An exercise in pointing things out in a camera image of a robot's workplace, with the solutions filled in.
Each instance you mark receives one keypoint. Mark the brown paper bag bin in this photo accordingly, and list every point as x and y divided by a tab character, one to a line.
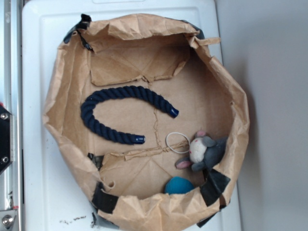
126	183

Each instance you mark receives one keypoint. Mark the white rubber band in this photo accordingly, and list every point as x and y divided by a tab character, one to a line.
177	133

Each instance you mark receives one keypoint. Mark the grey plush mouse toy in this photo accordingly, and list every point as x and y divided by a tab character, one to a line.
204	153

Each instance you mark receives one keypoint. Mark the blue felt ball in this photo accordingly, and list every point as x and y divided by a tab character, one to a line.
178	185

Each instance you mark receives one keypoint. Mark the white plastic bin lid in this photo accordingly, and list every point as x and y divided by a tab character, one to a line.
53	199

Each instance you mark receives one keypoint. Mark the black metal bracket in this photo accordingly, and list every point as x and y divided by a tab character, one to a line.
5	138

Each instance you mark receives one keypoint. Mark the silver aluminium rail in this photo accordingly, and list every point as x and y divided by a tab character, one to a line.
11	180

